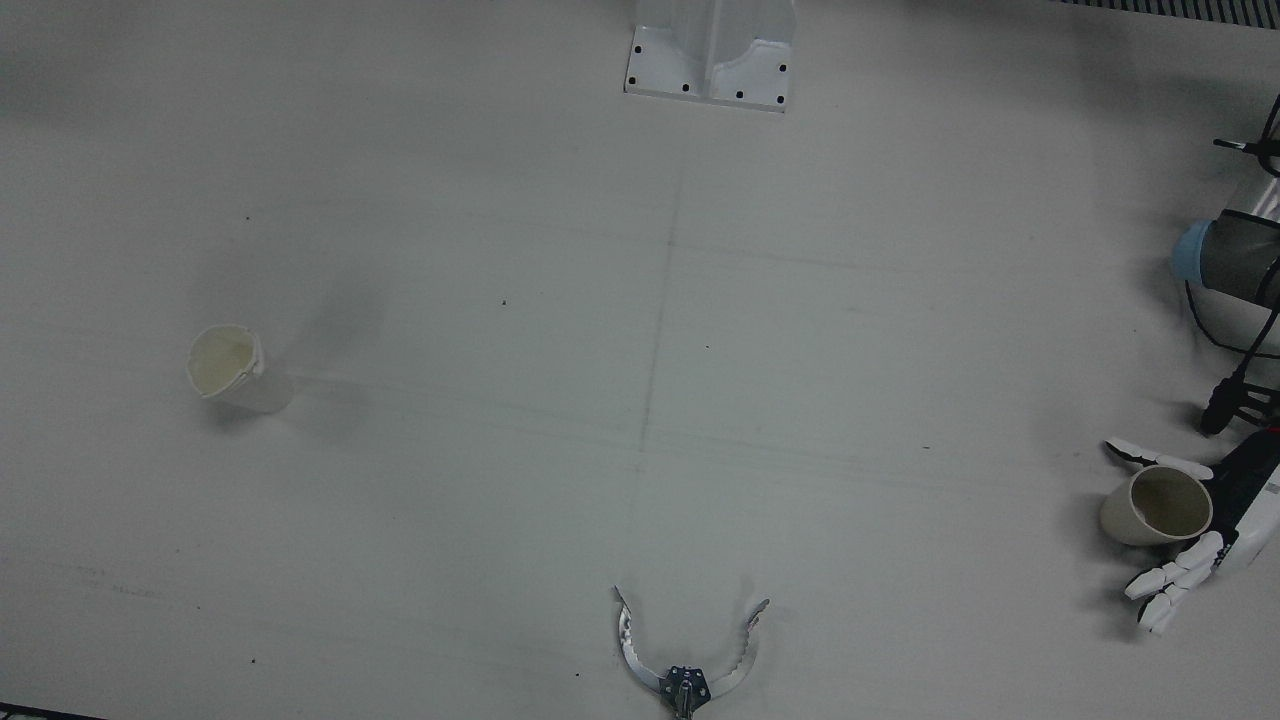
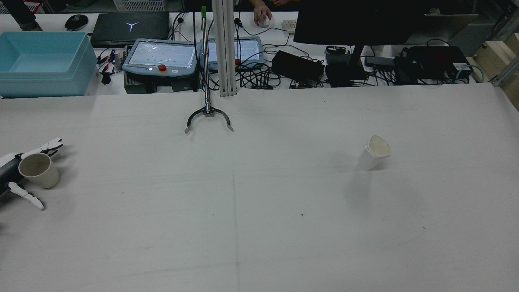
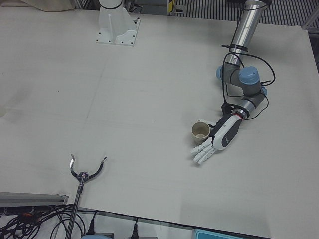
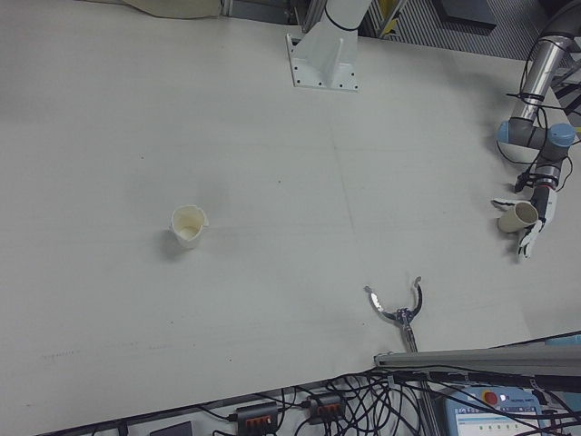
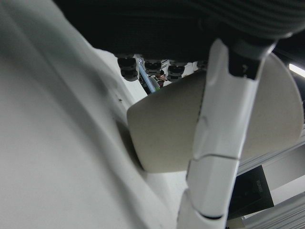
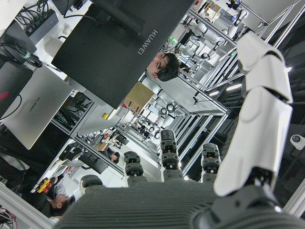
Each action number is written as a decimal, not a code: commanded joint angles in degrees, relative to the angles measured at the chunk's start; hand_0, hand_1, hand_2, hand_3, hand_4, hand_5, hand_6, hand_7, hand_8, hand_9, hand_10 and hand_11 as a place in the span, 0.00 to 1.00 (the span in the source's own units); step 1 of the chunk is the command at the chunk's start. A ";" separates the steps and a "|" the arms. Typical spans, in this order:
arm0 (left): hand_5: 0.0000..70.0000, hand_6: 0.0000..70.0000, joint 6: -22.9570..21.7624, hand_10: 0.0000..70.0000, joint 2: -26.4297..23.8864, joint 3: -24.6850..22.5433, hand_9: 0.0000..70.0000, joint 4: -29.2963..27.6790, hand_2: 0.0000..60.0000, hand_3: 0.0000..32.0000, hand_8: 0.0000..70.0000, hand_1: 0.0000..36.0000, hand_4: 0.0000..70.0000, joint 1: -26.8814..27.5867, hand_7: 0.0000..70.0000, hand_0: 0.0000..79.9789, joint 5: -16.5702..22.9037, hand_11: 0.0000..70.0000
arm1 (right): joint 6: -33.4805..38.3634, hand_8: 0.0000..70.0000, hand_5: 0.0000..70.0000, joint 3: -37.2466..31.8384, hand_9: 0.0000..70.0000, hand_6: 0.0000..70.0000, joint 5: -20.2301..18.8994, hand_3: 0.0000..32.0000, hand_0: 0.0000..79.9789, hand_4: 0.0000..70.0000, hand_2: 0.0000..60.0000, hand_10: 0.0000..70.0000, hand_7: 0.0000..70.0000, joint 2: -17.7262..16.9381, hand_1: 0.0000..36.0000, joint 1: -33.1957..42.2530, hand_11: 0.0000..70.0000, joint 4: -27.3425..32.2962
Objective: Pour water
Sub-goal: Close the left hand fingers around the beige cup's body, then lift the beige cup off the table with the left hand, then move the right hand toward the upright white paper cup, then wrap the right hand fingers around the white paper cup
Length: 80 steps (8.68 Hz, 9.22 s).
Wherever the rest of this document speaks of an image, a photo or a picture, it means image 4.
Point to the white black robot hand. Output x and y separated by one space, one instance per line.
544 206

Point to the beige smooth paper cup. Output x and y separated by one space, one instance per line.
513 220

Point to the white ragged-rim plastic cup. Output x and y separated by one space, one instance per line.
188 236

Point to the UR5e robot arm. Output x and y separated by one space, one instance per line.
542 63

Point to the metal reacher claw tool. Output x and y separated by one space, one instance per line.
401 313

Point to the teach pendant with red button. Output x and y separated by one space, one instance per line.
499 413

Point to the black orange power box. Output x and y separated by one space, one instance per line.
256 415
326 406

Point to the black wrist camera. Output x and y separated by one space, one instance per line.
522 181

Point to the aluminium profile post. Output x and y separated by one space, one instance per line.
476 359

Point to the yellow black striped post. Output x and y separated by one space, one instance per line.
389 18

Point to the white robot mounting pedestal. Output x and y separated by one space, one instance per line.
327 63

